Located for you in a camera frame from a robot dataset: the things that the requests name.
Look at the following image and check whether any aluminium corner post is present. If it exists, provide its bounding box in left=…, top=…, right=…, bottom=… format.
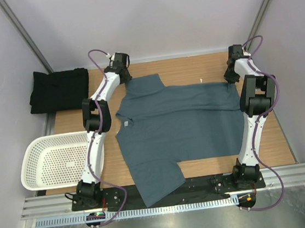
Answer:
left=238, top=0, right=296, bottom=51
left=0, top=0, right=53, bottom=73

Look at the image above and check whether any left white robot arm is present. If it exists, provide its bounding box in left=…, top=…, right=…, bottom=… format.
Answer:
left=72, top=52, right=132, bottom=211

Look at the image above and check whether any white perforated plastic basket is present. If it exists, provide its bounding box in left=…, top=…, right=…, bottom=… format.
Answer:
left=16, top=128, right=108, bottom=193

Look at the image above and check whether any right aluminium corner post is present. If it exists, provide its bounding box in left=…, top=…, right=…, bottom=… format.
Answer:
left=238, top=0, right=296, bottom=51

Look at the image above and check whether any left aluminium corner post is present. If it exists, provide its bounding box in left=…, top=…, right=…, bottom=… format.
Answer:
left=0, top=0, right=53, bottom=73

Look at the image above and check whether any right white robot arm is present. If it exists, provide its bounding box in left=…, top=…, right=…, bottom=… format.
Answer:
left=224, top=44, right=280, bottom=190

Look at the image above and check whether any folded black t shirt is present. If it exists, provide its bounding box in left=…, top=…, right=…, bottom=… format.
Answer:
left=30, top=68, right=89, bottom=114

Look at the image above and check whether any white slotted cable duct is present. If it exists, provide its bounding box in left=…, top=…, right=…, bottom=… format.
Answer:
left=35, top=195, right=239, bottom=228

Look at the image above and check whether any blue-grey t shirt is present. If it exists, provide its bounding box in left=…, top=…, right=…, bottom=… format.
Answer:
left=116, top=74, right=244, bottom=207

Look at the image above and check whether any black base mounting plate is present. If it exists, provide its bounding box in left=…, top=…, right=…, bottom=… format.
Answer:
left=65, top=174, right=266, bottom=212

